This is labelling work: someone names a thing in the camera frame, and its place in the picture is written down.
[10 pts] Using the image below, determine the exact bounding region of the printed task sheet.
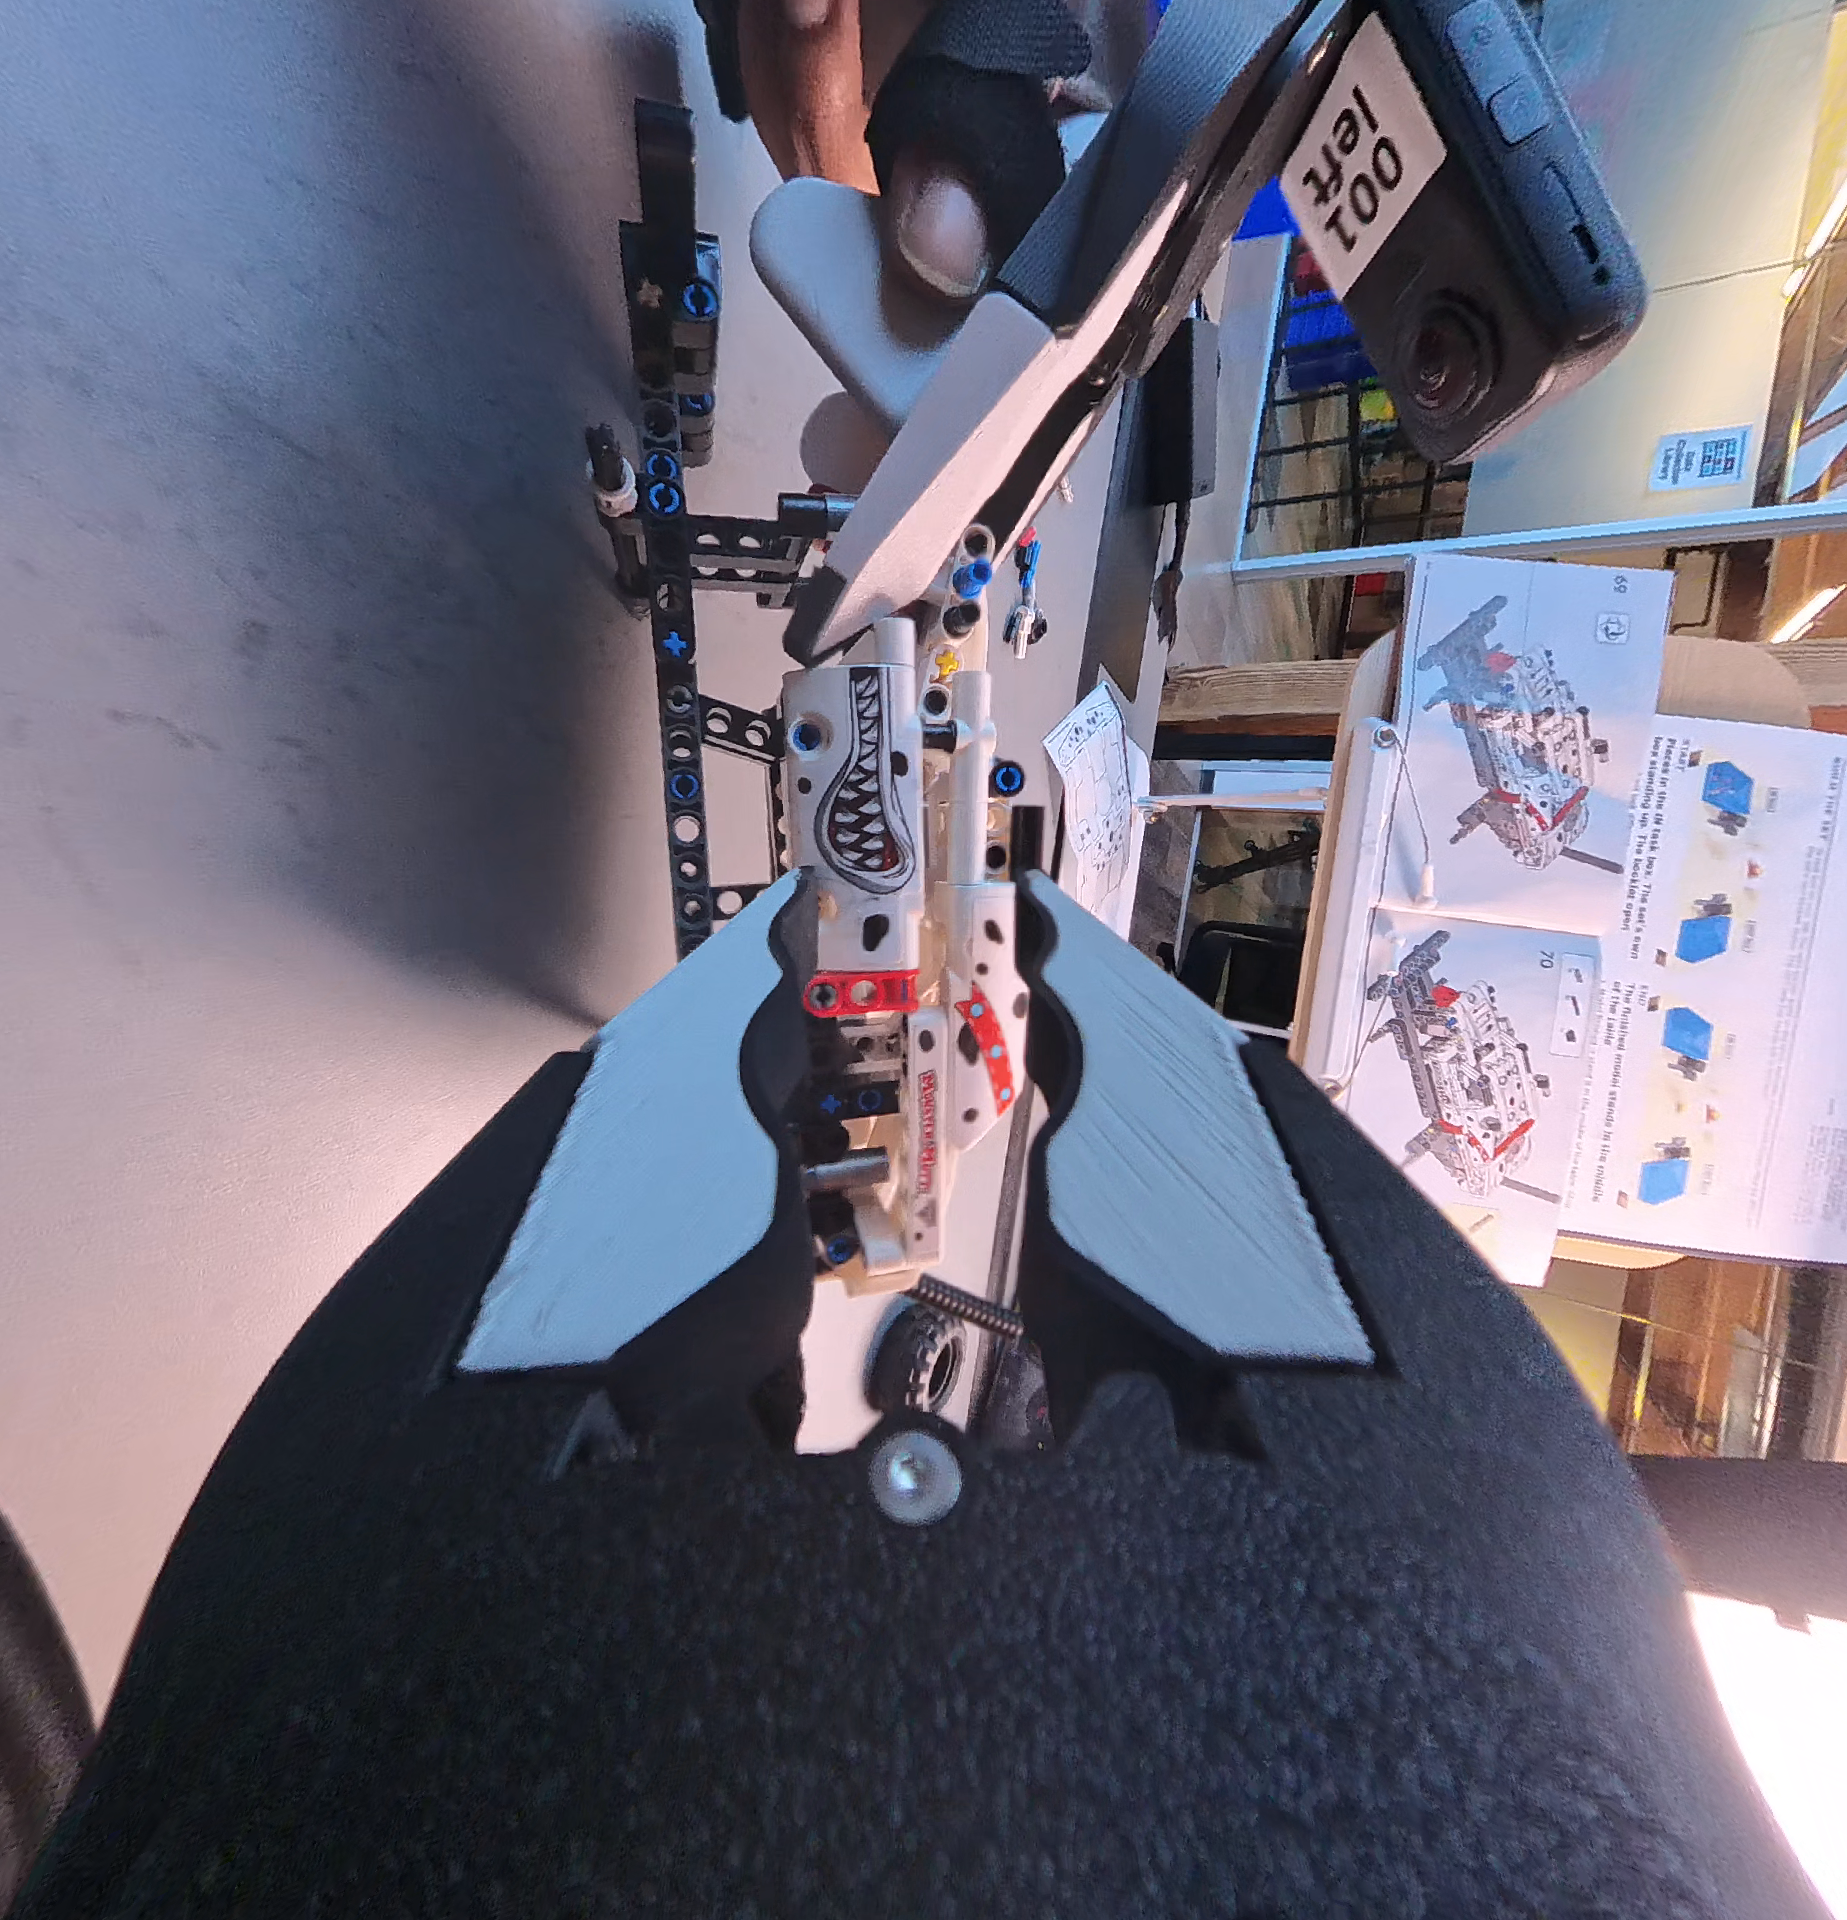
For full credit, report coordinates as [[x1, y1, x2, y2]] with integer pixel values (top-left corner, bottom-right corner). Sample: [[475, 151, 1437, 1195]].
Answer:
[[1553, 712, 1847, 1270]]

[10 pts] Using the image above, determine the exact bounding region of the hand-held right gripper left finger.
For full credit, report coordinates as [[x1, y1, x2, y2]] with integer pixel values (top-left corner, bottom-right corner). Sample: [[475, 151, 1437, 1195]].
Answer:
[[454, 872, 816, 1375]]

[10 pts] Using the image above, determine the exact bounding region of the white lego beam printed sticker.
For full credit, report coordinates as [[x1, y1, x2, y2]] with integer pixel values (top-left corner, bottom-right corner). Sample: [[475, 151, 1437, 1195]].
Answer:
[[901, 1050, 956, 1233]]

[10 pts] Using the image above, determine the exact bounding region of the black power adapter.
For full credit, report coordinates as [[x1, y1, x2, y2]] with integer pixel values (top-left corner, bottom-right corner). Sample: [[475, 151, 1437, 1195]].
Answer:
[[1140, 315, 1222, 505]]

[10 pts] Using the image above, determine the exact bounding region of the lego instruction booklet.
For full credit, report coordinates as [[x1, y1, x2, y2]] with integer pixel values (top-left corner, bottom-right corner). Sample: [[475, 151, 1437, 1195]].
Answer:
[[1343, 553, 1675, 1291]]

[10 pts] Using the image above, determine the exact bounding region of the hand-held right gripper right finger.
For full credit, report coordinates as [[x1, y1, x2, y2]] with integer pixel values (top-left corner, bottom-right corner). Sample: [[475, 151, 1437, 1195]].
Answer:
[[1018, 871, 1383, 1375]]

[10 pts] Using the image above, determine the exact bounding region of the lego sticker sheet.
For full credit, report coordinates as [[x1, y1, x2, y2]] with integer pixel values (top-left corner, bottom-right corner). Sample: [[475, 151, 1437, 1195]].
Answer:
[[1043, 678, 1151, 939]]

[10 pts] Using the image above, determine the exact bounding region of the white booklet stand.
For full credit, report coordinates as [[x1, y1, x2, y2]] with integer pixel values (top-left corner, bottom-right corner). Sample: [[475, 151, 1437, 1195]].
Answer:
[[1290, 718, 1413, 1098]]

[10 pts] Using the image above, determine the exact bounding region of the white lego panel subassembly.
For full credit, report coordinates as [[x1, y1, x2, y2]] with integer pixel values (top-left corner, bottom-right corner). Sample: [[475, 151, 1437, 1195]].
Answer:
[[904, 877, 1038, 1247]]

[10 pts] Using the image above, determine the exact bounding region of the shelf of red blue bins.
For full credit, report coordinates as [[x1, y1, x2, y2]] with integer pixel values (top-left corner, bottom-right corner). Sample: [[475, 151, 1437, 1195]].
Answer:
[[1245, 285, 1471, 662]]

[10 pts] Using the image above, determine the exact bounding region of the metal wire page holder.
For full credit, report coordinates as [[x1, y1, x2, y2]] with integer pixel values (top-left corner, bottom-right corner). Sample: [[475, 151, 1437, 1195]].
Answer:
[[1365, 720, 1446, 905], [1319, 975, 1405, 1104]]

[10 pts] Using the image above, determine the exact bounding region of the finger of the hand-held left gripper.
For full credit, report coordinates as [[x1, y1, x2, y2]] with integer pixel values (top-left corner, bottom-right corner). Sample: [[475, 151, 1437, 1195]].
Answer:
[[784, 181, 1189, 670]]

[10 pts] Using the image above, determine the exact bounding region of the person's left hand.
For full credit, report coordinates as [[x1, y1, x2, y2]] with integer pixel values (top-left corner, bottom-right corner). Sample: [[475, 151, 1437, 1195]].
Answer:
[[744, 0, 1000, 303]]

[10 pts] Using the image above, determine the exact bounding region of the white lego truck model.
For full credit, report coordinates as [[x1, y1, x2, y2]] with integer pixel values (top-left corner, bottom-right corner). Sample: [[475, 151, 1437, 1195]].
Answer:
[[583, 97, 1062, 1352]]

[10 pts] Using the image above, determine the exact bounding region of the black lego tyre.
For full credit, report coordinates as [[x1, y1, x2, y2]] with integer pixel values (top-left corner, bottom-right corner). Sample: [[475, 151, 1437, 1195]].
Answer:
[[867, 1304, 967, 1419]]

